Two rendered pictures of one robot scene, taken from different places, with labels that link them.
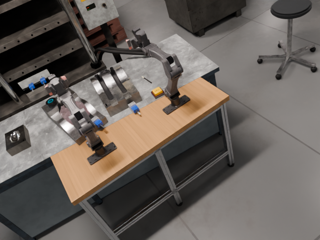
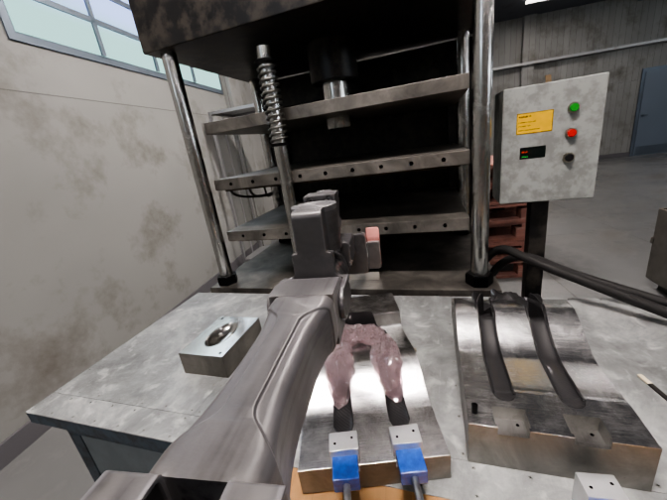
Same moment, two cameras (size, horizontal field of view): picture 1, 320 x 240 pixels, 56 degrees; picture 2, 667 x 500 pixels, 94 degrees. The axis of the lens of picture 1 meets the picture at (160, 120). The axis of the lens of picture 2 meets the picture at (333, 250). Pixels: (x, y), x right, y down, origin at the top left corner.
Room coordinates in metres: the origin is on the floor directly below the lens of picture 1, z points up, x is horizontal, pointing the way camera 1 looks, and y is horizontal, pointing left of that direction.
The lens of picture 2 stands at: (1.24, 0.28, 1.37)
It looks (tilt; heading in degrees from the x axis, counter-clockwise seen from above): 18 degrees down; 30
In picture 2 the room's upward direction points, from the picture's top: 8 degrees counter-clockwise
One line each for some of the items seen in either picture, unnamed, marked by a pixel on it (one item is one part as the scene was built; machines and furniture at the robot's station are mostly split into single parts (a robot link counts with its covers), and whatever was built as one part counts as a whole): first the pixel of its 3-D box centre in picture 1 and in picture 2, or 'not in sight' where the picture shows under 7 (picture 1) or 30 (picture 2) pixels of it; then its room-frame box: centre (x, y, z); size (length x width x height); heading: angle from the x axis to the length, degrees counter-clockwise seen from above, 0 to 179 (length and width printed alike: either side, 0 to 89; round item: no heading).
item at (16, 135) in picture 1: (17, 140); (223, 343); (1.78, 1.03, 0.84); 0.20 x 0.15 x 0.07; 11
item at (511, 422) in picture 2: (114, 104); (510, 426); (1.72, 0.26, 0.87); 0.05 x 0.05 x 0.04; 11
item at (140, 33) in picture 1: (144, 42); not in sight; (1.72, -0.08, 1.24); 0.12 x 0.09 x 0.12; 18
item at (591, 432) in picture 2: (128, 96); (585, 436); (1.74, 0.16, 0.87); 0.05 x 0.05 x 0.04; 11
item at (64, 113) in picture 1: (72, 109); (360, 350); (1.80, 0.57, 0.90); 0.26 x 0.18 x 0.08; 29
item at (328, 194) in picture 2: (55, 82); (328, 226); (1.63, 0.51, 1.25); 0.07 x 0.06 x 0.11; 108
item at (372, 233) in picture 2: (61, 81); (359, 244); (1.71, 0.50, 1.20); 0.09 x 0.07 x 0.07; 18
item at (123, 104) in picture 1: (112, 85); (517, 348); (1.95, 0.25, 0.87); 0.50 x 0.26 x 0.14; 11
